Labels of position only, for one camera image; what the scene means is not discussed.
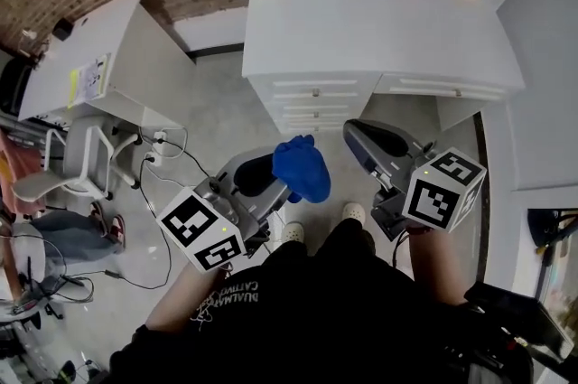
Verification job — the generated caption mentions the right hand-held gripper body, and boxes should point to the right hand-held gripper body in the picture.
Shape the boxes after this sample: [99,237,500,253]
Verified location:
[341,118,488,242]

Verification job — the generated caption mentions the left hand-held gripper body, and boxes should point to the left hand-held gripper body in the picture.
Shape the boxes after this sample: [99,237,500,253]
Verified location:
[155,149,293,273]

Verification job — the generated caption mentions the blue cloth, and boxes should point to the blue cloth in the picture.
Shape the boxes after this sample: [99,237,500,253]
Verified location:
[272,134,332,205]

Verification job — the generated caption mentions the person's right forearm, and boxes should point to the person's right forearm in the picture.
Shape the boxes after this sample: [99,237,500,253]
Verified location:
[408,226,469,306]

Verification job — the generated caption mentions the person's left forearm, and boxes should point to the person's left forearm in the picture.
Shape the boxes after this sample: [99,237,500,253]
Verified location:
[144,262,236,332]

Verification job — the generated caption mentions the white desk with drawers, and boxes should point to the white desk with drawers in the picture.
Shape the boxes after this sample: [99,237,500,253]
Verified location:
[241,0,527,135]

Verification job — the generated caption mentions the white side desk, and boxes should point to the white side desk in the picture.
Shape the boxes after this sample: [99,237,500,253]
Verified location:
[17,0,198,135]

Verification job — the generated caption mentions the person's white shoe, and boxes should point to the person's white shoe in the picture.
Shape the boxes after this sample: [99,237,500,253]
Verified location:
[280,220,307,244]
[340,201,367,223]

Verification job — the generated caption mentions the person's black trousers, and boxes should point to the person's black trousers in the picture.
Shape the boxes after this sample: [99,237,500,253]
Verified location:
[311,217,378,266]

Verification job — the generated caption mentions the white office chair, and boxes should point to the white office chair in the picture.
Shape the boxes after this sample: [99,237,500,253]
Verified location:
[12,117,144,202]

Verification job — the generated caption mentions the person's black shirt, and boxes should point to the person's black shirt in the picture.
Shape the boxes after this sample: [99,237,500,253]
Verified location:
[107,237,475,384]

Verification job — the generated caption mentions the yellow white paper leaflet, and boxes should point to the yellow white paper leaflet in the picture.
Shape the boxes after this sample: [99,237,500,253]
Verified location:
[66,53,112,110]

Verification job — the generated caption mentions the pink cloth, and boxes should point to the pink cloth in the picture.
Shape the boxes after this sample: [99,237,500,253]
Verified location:
[0,131,46,216]

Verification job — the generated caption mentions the black office chair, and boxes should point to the black office chair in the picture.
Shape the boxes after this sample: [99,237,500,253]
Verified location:
[0,56,37,117]

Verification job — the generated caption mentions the small black box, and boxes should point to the small black box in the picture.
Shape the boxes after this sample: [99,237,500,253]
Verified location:
[51,18,76,42]

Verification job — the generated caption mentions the black power cable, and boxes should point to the black power cable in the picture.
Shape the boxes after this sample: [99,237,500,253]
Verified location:
[103,155,175,291]

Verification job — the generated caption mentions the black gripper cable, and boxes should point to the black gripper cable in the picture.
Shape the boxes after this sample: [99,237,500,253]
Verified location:
[390,230,410,268]

